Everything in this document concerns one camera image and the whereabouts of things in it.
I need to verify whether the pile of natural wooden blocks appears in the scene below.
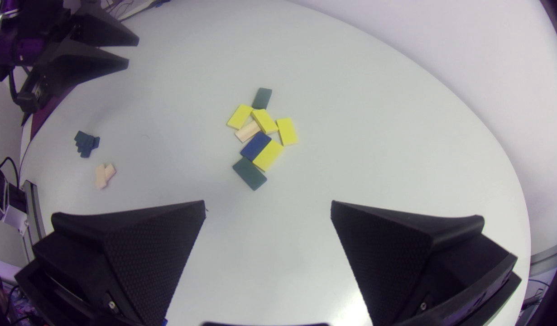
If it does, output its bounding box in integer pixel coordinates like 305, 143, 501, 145
94, 163, 117, 190

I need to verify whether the green wooden block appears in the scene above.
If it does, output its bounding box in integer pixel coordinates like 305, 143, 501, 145
252, 87, 273, 110
232, 157, 268, 192

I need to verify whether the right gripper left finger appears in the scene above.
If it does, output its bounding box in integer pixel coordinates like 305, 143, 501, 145
14, 200, 207, 326

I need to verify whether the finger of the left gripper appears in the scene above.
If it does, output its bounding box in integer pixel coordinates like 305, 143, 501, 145
42, 38, 130, 99
72, 14, 140, 47

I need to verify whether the pile of green wooden blocks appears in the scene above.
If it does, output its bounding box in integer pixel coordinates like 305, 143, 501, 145
74, 130, 101, 158

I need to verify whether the yellow wooden block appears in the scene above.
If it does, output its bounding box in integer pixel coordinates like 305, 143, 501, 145
253, 139, 284, 173
227, 104, 254, 130
276, 117, 299, 146
251, 108, 279, 135

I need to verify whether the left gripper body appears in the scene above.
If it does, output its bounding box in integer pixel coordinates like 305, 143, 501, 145
14, 0, 80, 114

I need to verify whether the blue wooden block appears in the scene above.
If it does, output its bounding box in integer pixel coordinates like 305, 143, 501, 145
240, 131, 272, 162

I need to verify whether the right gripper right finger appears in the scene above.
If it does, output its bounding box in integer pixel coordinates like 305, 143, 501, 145
331, 200, 522, 326

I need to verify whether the natural wooden block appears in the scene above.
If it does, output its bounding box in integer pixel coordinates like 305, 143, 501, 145
234, 120, 262, 144

